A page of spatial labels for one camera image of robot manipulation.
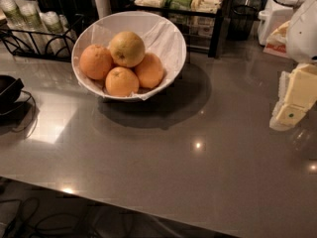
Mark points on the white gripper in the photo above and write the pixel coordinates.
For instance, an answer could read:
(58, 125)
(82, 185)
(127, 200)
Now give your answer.
(303, 39)

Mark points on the yellowish top orange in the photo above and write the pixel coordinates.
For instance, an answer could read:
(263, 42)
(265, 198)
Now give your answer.
(127, 49)

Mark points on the right orange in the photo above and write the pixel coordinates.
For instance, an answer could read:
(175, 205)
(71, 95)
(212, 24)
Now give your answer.
(149, 71)

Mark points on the white paper bowl liner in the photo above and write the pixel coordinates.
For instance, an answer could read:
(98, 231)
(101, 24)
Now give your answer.
(166, 43)

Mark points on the front orange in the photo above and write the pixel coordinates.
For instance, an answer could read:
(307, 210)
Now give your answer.
(121, 82)

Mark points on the white bowl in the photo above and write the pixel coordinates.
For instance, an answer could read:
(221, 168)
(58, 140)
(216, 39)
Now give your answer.
(132, 23)

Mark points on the left orange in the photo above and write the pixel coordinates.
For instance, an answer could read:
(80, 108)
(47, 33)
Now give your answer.
(95, 62)

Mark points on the red white packet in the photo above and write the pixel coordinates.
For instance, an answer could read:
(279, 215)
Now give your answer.
(276, 41)

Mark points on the white appliance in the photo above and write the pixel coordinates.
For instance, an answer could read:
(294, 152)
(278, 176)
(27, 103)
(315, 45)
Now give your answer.
(271, 17)

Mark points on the yellow packet stack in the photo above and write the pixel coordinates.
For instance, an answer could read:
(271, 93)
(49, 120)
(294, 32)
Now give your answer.
(206, 6)

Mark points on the black condiment shelf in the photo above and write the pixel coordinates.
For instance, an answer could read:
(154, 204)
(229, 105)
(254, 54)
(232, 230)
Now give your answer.
(201, 30)

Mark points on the green packet stack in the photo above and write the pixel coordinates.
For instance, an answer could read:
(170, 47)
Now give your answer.
(177, 4)

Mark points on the white packet stack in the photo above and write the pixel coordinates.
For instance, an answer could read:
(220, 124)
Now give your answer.
(150, 3)

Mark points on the white paper cup stack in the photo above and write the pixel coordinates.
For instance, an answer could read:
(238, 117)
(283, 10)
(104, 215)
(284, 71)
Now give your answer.
(101, 0)

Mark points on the stacked cups sleeve right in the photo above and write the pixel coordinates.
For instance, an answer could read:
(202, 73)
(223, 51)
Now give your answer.
(52, 22)

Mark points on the stacked cups sleeve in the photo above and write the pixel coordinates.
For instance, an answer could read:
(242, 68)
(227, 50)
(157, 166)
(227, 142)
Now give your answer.
(16, 23)
(52, 22)
(35, 25)

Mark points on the stacked cups sleeve middle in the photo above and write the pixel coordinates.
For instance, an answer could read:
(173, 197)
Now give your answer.
(35, 25)

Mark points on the stacked cups sleeve left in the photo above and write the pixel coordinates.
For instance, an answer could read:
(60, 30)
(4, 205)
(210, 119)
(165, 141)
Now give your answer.
(16, 23)

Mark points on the black wire cup rack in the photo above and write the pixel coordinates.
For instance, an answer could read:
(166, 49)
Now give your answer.
(70, 36)

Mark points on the black tray with wire stand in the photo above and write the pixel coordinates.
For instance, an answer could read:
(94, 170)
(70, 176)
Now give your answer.
(18, 107)

